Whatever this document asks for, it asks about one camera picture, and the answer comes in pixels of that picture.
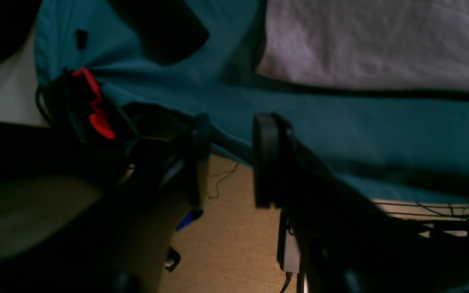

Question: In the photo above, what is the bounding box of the orange black clamp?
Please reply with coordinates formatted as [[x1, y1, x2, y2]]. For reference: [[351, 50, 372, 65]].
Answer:
[[35, 67, 138, 152]]

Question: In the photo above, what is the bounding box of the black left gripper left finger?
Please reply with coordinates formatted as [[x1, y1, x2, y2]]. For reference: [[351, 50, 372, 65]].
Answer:
[[129, 114, 211, 261]]

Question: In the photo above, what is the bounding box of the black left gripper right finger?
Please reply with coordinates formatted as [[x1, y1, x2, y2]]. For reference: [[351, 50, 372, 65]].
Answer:
[[252, 113, 381, 253]]

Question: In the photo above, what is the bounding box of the black remote control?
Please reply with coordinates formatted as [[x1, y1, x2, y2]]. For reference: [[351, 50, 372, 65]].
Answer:
[[110, 0, 210, 66]]

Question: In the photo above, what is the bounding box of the pink T-shirt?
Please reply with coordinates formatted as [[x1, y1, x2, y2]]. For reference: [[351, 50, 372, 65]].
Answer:
[[257, 0, 469, 92]]

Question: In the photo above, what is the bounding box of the blue table cloth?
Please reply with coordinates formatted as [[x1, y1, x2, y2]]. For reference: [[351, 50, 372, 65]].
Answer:
[[35, 0, 469, 204]]

